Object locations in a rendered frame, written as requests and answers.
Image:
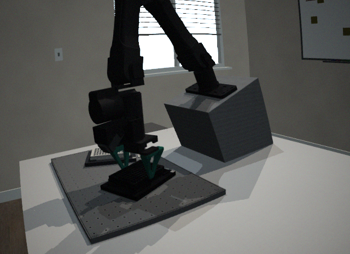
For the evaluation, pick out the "white well plate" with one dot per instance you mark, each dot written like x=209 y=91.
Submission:
x=99 y=155

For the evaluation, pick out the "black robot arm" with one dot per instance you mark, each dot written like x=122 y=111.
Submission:
x=125 y=65

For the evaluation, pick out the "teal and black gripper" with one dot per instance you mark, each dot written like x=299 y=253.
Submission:
x=138 y=148

